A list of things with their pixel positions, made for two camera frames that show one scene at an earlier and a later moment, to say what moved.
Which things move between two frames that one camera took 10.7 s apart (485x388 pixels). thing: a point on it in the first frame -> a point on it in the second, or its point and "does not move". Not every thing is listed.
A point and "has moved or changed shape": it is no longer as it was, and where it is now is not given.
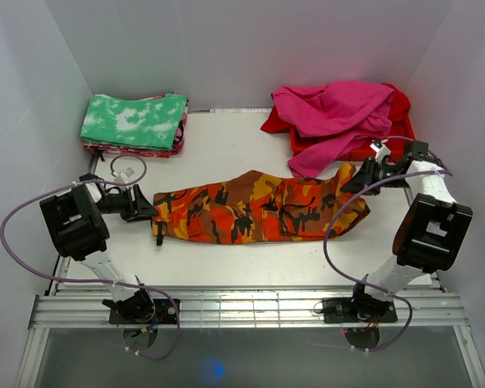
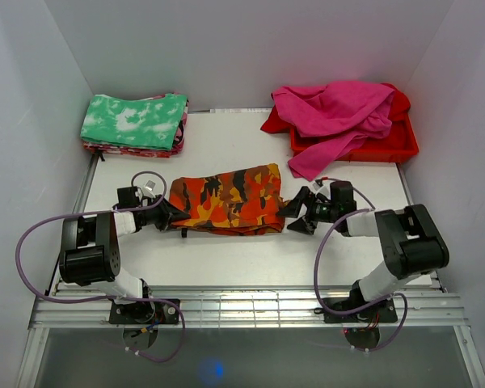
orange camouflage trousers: x=255 y=207 has moved or changed shape
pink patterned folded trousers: x=177 y=147 does not move
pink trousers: x=345 y=113 does not move
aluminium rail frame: x=59 y=306 does not move
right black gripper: x=363 y=179 -> x=305 y=224
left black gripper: x=143 y=208 -> x=170 y=213
